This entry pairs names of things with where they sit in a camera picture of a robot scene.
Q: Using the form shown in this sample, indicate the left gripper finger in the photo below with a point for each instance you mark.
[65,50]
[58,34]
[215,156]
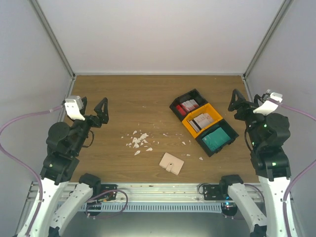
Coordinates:
[101,110]
[82,105]

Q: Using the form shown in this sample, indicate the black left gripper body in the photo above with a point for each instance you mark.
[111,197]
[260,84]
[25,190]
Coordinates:
[96,122]

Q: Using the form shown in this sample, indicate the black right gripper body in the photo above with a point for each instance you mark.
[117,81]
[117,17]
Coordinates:
[240,115]

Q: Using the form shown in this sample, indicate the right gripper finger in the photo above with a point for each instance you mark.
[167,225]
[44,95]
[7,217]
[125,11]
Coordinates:
[238,101]
[259,100]

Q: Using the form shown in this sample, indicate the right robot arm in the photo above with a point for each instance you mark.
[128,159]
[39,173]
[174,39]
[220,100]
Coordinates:
[265,133]

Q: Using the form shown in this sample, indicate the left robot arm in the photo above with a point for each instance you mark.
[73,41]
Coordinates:
[64,143]

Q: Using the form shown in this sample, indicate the black bin with teal cards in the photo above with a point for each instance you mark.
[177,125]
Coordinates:
[226,127]

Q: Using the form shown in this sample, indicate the teal card stack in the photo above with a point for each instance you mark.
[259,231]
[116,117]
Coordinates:
[216,139]

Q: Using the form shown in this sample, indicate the white striped card stack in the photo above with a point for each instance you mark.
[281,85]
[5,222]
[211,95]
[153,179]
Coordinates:
[201,121]

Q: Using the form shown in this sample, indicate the red white card stack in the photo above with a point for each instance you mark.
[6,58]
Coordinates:
[187,106]

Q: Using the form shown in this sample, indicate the black bin with red cards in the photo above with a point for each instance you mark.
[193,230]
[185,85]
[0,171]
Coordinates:
[193,94]

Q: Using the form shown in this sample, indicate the yellow storage bin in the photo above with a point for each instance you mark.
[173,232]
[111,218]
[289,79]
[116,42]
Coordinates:
[207,108]

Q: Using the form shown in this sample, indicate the left circuit board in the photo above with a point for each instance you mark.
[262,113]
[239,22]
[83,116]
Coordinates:
[93,209]

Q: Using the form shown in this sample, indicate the circuit board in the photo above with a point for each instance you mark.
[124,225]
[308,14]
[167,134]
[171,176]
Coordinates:
[93,209]
[229,209]

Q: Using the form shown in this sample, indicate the right circuit board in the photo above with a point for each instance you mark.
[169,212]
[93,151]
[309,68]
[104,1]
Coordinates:
[229,209]

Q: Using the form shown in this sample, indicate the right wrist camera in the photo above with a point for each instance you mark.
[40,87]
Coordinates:
[272,101]

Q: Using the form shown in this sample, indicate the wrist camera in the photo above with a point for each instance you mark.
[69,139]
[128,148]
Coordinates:
[72,108]
[272,101]

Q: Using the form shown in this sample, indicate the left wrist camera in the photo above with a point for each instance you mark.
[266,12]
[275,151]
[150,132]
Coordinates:
[72,108]

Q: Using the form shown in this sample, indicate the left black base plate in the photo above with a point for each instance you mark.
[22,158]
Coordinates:
[109,196]

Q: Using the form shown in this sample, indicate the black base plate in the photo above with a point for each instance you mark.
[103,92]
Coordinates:
[109,196]
[214,192]

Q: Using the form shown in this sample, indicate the aluminium front rail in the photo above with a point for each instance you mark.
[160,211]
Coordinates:
[153,192]

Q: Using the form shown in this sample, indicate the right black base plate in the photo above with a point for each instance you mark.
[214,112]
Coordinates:
[214,192]

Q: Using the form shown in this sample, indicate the grey slotted cable duct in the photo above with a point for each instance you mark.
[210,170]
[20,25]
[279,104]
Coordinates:
[160,207]

